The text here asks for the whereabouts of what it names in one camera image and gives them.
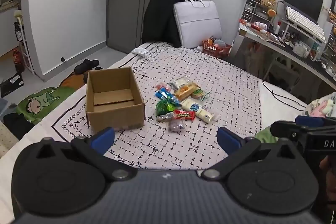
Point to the white bottle red cap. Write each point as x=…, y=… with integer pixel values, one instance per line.
x=277, y=29

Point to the grey door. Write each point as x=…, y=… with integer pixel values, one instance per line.
x=126, y=16

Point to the pastel plush cloth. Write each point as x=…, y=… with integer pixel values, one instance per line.
x=323, y=106

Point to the white keyboard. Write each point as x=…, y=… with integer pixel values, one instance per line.
x=304, y=22

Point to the woven basket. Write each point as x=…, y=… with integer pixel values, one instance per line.
x=267, y=1

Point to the clear white snack packet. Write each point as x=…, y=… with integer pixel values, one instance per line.
x=181, y=81

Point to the white tote bag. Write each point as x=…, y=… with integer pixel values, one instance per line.
x=197, y=22

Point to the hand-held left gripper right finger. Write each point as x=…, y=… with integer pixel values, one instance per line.
x=228, y=138

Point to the pink candy packet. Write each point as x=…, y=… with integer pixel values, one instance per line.
x=161, y=87

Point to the black bottle white label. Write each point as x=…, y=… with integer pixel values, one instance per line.
x=18, y=32

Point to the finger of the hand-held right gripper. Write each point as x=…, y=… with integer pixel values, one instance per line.
x=283, y=129
x=309, y=121

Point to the person's right hand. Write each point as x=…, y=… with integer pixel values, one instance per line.
x=329, y=176

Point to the dark soda bottle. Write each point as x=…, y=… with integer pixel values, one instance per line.
x=18, y=61

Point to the long white snack packet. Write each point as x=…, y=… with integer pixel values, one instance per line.
x=207, y=115

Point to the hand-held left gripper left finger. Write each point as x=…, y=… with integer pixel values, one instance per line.
x=103, y=138

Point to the white grid-print blanket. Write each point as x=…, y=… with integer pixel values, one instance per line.
x=170, y=148

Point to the green cloth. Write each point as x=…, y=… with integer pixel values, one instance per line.
x=265, y=136

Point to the beige printed bag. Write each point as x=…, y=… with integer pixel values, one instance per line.
x=253, y=56

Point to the orange biscuit packet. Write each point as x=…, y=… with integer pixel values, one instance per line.
x=185, y=90

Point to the silver snack packet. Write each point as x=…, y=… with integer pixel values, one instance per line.
x=165, y=117

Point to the green cartoon mat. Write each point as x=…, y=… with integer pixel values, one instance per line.
x=47, y=98

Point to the red chocolate bar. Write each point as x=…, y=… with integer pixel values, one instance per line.
x=184, y=115

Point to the black flat package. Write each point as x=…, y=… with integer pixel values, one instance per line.
x=11, y=85

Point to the white face mask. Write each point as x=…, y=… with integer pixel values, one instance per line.
x=138, y=51

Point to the white desk riser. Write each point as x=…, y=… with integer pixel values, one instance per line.
x=284, y=22

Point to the blue snack packet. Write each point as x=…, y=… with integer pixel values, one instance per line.
x=163, y=95

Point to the white kitchen cabinet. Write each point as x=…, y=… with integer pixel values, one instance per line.
x=6, y=37

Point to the white red cosmetic tube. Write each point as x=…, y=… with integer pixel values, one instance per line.
x=260, y=26

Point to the white bed sheet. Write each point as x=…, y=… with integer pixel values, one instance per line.
x=274, y=111

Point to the grey floor cloth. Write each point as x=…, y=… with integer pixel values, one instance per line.
x=3, y=106

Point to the cardboard box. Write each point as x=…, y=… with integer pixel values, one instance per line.
x=115, y=115

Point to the black door stop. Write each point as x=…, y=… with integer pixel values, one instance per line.
x=63, y=59

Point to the grey drawer organizer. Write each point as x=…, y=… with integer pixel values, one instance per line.
x=249, y=10

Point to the green snack packet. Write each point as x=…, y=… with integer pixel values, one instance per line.
x=163, y=108

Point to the pale purple snack packet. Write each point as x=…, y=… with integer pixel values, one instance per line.
x=177, y=125

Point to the clear jar white contents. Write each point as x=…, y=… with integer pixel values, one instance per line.
x=299, y=50

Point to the black cloth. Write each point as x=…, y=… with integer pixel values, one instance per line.
x=15, y=124

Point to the black coat on chair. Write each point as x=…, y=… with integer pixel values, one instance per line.
x=160, y=16

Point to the orange round toy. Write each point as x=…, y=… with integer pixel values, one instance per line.
x=271, y=12

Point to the red plastic basket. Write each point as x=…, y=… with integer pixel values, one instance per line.
x=215, y=51

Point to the brown bread packet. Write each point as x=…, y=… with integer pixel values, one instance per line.
x=198, y=94

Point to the white desk black top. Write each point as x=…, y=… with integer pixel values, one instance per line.
x=302, y=58

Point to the cream dotted cloth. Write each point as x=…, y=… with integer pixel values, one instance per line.
x=5, y=140

